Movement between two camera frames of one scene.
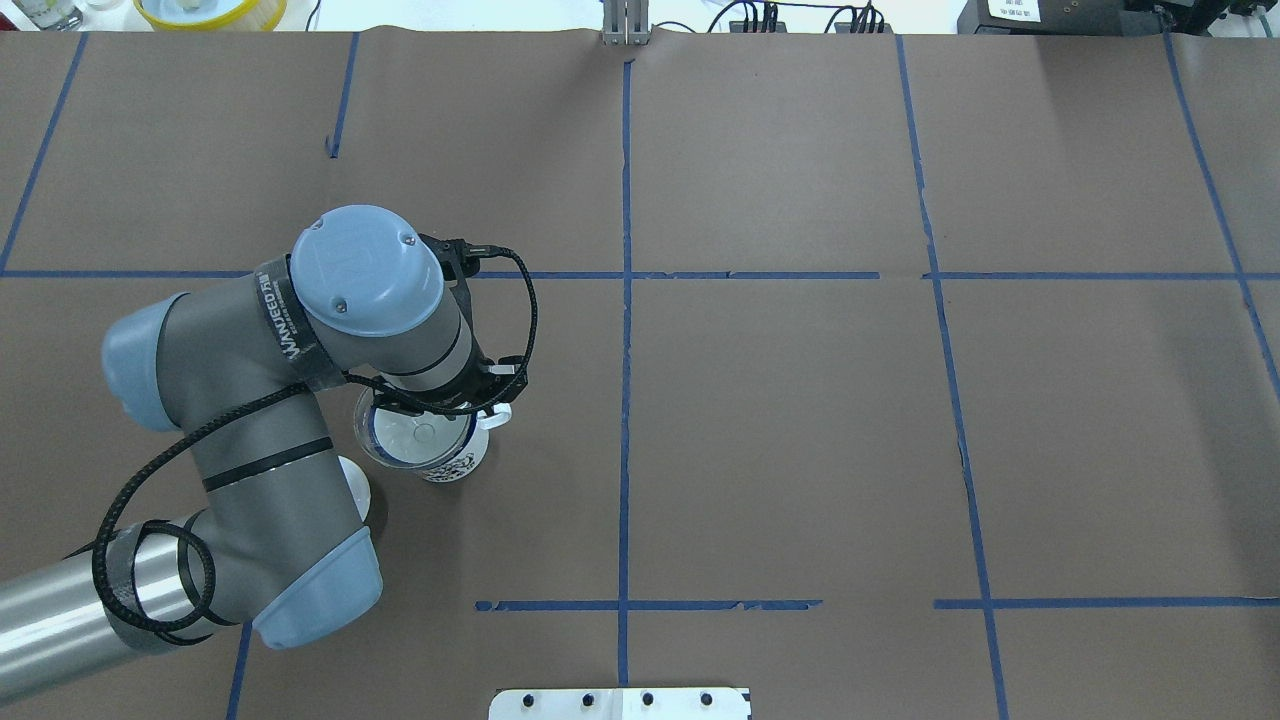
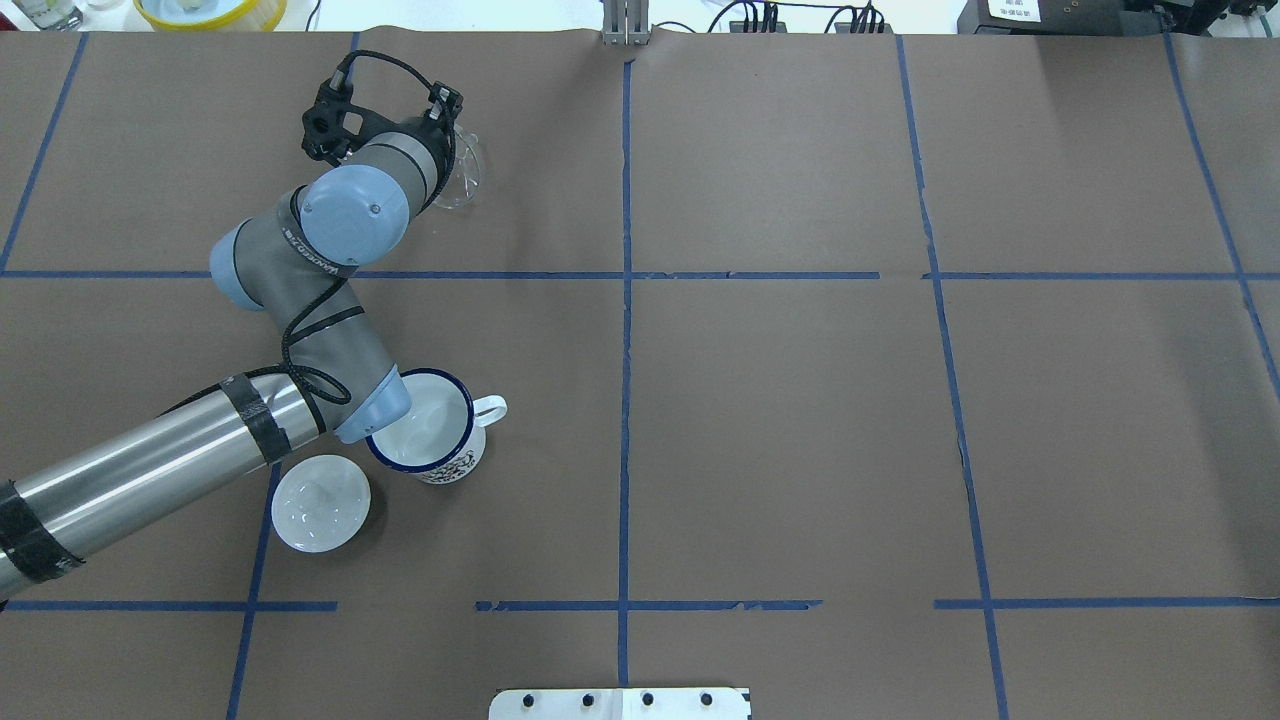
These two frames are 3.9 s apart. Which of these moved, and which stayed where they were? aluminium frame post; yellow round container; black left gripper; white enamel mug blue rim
Moved: black left gripper
Stayed: aluminium frame post; yellow round container; white enamel mug blue rim
